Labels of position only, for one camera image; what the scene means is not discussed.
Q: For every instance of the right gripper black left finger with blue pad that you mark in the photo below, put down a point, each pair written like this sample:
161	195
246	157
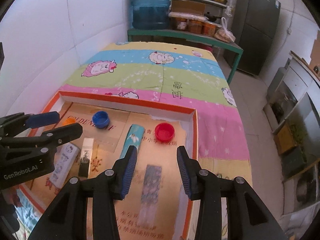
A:
66	216

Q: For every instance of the blue plastic bottle cap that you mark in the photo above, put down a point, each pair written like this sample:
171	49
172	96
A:
101	119

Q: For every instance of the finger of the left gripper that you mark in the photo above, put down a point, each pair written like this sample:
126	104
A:
14	124
52	138

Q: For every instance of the dark grey refrigerator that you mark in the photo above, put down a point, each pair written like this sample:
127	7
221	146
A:
254	26

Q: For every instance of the blue water jug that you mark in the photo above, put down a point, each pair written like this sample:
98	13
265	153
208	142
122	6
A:
150	14

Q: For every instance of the white cabinet counter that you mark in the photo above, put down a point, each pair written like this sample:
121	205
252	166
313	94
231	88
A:
293	96

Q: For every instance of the gold YSL rectangular box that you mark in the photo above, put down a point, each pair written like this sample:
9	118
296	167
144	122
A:
85	157

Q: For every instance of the teal floral lighter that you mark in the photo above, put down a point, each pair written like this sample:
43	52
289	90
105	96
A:
134	137

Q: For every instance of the red plastic bottle cap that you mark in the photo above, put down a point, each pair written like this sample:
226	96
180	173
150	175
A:
164	132

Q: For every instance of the green metal bench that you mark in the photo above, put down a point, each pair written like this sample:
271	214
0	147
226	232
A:
231	46

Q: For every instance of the clear patterned plastic case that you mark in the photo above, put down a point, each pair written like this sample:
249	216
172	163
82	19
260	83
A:
149	196

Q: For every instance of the white Hello Kitty box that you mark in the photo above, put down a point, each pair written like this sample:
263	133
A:
66	158

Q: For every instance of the orange-rimmed cardboard tray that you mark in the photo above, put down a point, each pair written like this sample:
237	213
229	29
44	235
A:
174	210

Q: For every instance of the colourful cartoon bed sheet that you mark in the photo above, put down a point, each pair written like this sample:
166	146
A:
176	75

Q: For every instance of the orange plastic bottle cap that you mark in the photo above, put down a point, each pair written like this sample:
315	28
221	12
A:
69	121

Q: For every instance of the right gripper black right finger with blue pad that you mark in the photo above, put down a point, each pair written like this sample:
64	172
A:
248	217

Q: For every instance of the brown cardboard box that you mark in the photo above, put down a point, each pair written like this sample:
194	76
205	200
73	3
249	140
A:
189	7

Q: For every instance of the white plastic bag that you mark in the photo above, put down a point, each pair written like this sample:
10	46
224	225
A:
223	33

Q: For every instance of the potted green plant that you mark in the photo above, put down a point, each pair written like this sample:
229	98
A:
290	136

